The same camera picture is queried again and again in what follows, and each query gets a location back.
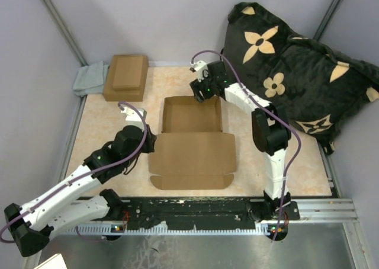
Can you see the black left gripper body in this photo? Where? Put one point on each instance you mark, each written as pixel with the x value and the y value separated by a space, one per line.
pixel 147 146

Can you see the right aluminium corner post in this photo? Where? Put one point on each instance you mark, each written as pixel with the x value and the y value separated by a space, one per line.
pixel 326 19

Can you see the large folded cardboard box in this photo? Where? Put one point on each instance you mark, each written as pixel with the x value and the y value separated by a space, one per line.
pixel 112 95

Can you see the left aluminium corner post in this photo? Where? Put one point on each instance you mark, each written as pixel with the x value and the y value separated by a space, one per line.
pixel 65 31

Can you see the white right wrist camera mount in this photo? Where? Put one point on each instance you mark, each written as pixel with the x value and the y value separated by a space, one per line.
pixel 201 70

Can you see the small folded cardboard box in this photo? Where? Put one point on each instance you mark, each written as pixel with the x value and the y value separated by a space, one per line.
pixel 128 73

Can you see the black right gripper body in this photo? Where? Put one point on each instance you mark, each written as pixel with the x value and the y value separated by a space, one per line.
pixel 205 87

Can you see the white slotted cable duct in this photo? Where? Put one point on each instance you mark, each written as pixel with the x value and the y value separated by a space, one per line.
pixel 113 229

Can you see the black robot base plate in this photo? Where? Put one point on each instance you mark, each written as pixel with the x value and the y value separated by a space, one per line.
pixel 187 212

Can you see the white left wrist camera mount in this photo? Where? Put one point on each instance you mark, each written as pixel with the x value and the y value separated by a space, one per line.
pixel 132 117

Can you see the aluminium frame rail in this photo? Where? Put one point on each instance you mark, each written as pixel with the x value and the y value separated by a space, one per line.
pixel 298 210

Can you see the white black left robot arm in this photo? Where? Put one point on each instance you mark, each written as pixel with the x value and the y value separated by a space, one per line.
pixel 34 224

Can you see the grey folded cloth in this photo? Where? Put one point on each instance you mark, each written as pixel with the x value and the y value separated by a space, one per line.
pixel 91 79

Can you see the aluminium corner post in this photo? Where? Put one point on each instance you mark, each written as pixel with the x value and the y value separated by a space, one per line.
pixel 326 19
pixel 65 31

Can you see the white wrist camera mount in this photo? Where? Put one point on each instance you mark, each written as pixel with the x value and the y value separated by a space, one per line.
pixel 132 117
pixel 201 70

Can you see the brown cardboard box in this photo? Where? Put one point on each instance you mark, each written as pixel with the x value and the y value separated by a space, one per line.
pixel 192 152

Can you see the black floral plush pillow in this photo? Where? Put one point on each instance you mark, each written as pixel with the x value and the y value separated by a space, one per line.
pixel 320 88

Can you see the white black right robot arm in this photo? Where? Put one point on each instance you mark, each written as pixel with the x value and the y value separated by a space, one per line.
pixel 270 130

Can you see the white paper sheet corner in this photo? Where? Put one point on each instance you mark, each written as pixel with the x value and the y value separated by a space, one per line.
pixel 54 262

